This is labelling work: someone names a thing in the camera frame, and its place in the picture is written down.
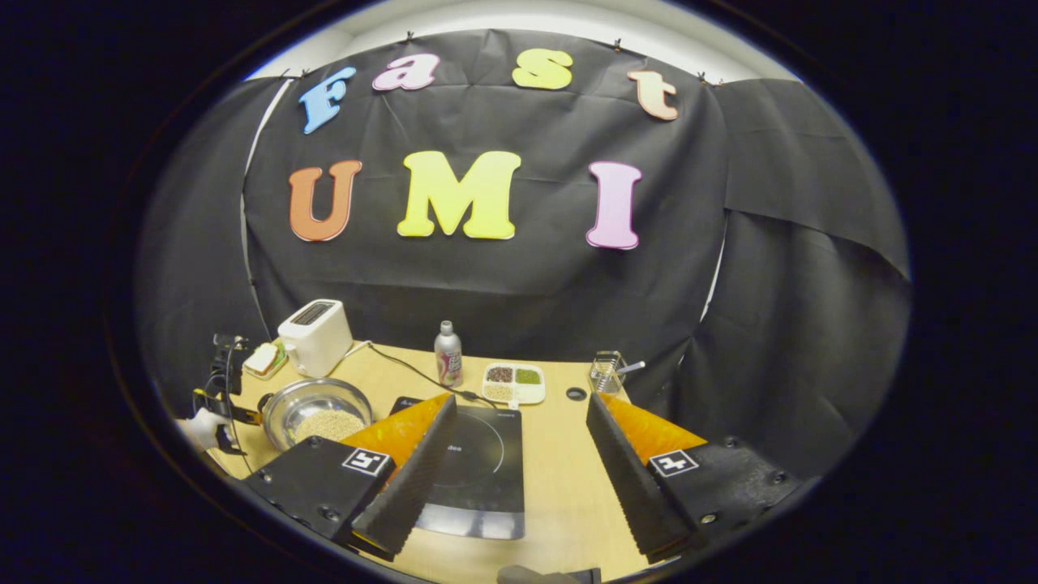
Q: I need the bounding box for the toy sandwich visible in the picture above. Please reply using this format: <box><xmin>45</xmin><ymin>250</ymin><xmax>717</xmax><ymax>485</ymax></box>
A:
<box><xmin>243</xmin><ymin>341</ymin><xmax>281</xmax><ymax>376</ymax></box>

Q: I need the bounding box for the white divided tray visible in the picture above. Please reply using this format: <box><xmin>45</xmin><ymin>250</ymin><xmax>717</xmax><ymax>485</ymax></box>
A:
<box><xmin>482</xmin><ymin>363</ymin><xmax>547</xmax><ymax>406</ymax></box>

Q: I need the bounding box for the black induction cooktop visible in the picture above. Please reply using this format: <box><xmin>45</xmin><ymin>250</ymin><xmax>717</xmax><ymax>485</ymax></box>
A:
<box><xmin>388</xmin><ymin>396</ymin><xmax>526</xmax><ymax>542</ymax></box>

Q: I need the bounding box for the white toaster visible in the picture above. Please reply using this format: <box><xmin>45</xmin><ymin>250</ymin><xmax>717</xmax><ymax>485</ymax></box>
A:
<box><xmin>277</xmin><ymin>298</ymin><xmax>354</xmax><ymax>379</ymax></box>

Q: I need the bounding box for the steel pot with black handles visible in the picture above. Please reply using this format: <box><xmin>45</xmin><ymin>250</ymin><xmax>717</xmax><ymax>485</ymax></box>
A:
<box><xmin>258</xmin><ymin>377</ymin><xmax>374</xmax><ymax>453</ymax></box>

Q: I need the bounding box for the clear utensil holder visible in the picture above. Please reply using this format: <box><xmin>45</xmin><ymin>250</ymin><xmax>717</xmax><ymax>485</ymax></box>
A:
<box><xmin>590</xmin><ymin>350</ymin><xmax>625</xmax><ymax>396</ymax></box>

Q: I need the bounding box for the silver bottle with pink label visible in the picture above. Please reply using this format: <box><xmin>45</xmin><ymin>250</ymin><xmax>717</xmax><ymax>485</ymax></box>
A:
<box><xmin>434</xmin><ymin>320</ymin><xmax>464</xmax><ymax>388</ymax></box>

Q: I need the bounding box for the heap of soybeans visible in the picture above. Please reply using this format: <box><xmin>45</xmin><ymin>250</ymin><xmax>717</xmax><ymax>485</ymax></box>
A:
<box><xmin>294</xmin><ymin>410</ymin><xmax>366</xmax><ymax>443</ymax></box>

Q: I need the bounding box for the small green sandwich plate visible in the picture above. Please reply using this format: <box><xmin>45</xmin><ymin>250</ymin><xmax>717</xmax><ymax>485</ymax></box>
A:
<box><xmin>242</xmin><ymin>341</ymin><xmax>290</xmax><ymax>382</ymax></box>

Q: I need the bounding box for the toaster power cable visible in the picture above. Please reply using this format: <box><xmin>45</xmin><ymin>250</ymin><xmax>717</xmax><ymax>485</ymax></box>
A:
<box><xmin>345</xmin><ymin>341</ymin><xmax>500</xmax><ymax>409</ymax></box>

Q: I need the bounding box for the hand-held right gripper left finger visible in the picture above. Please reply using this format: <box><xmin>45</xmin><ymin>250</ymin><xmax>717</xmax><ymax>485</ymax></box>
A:
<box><xmin>243</xmin><ymin>393</ymin><xmax>459</xmax><ymax>562</ymax></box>

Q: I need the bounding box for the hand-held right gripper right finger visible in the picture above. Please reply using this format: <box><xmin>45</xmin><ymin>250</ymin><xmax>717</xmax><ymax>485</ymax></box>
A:
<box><xmin>585</xmin><ymin>393</ymin><xmax>804</xmax><ymax>565</ymax></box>

